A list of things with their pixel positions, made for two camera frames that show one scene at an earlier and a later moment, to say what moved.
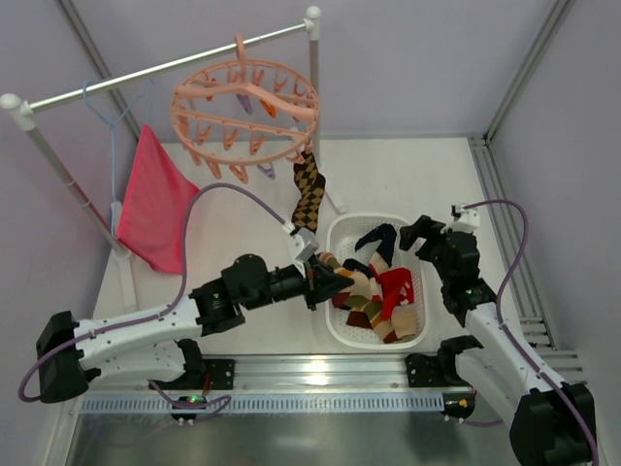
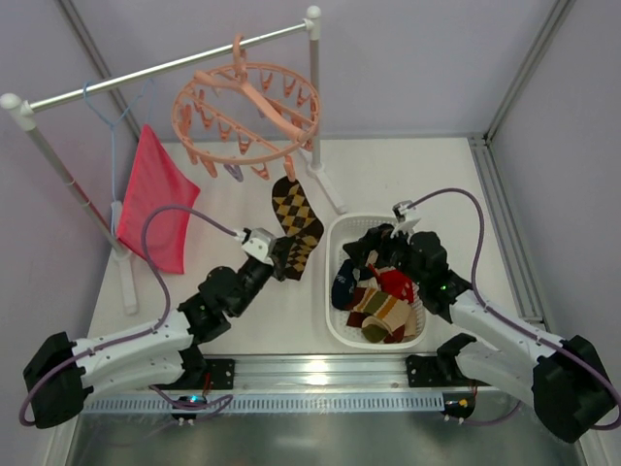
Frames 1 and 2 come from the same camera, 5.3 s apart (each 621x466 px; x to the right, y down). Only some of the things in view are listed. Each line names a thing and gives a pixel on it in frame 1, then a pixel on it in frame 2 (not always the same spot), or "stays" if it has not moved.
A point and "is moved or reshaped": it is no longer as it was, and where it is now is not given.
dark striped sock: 361,292 → 381,317
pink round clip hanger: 241,112 stays
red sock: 397,287 stays
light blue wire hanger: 149,83 stays
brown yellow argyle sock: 311,184 is moved or reshaped
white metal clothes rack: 25,114 stays
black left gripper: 311,282 → 280,257
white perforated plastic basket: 343,232 stays
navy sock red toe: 382,255 → 367,272
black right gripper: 434,240 → 388,241
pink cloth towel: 154,206 stays
